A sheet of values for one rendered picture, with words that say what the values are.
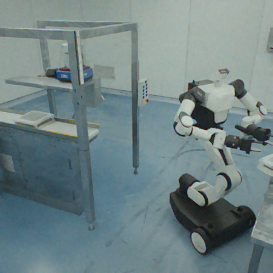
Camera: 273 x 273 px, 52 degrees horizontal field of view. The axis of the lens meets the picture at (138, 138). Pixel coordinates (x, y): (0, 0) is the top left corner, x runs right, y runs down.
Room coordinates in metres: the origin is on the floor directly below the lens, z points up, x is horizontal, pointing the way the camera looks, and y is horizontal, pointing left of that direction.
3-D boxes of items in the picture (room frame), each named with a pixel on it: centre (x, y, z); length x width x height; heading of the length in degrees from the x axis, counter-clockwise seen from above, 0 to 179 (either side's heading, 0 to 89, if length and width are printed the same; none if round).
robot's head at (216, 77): (1.98, -0.57, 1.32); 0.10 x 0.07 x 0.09; 122
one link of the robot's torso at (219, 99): (2.03, -0.54, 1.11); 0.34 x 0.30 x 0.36; 122
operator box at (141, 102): (2.78, -0.04, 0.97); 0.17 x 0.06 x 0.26; 157
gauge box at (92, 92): (2.19, 0.43, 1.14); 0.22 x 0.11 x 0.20; 67
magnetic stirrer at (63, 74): (2.12, 0.48, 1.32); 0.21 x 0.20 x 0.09; 157
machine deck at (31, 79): (2.15, 0.67, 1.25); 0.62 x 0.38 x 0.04; 67
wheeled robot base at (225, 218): (1.97, -0.58, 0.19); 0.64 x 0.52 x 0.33; 32
